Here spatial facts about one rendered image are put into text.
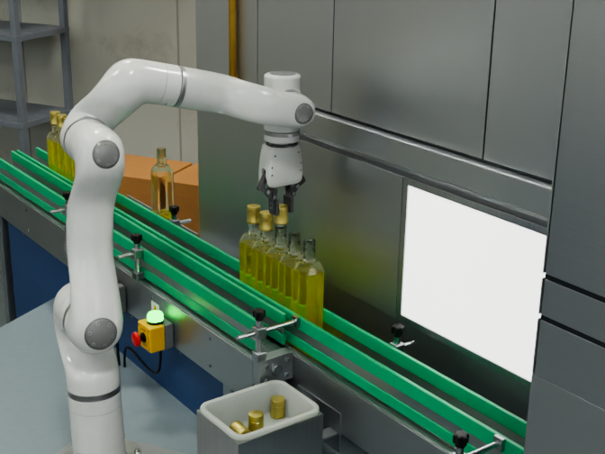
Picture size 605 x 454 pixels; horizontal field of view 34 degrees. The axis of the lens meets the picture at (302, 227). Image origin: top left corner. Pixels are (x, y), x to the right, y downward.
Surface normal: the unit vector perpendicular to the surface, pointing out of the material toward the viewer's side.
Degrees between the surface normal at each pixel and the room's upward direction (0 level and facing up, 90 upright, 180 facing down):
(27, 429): 0
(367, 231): 90
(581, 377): 90
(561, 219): 90
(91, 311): 61
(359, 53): 90
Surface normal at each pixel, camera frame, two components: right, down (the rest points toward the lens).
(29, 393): 0.02, -0.94
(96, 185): 0.19, 0.83
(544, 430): -0.81, 0.18
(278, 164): 0.50, 0.30
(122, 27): -0.43, 0.30
